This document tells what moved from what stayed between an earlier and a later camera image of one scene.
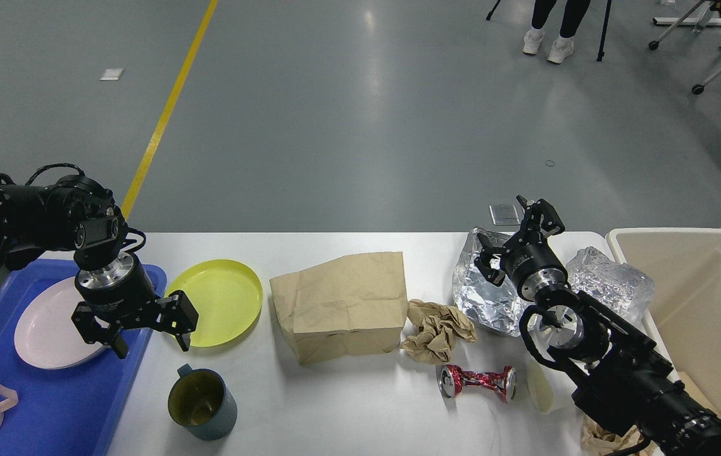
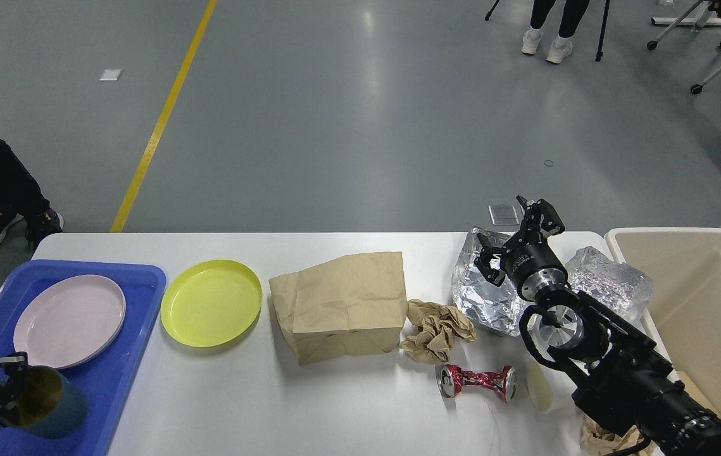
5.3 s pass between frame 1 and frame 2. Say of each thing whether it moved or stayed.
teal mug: moved
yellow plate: stayed
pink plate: stayed
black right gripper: stayed
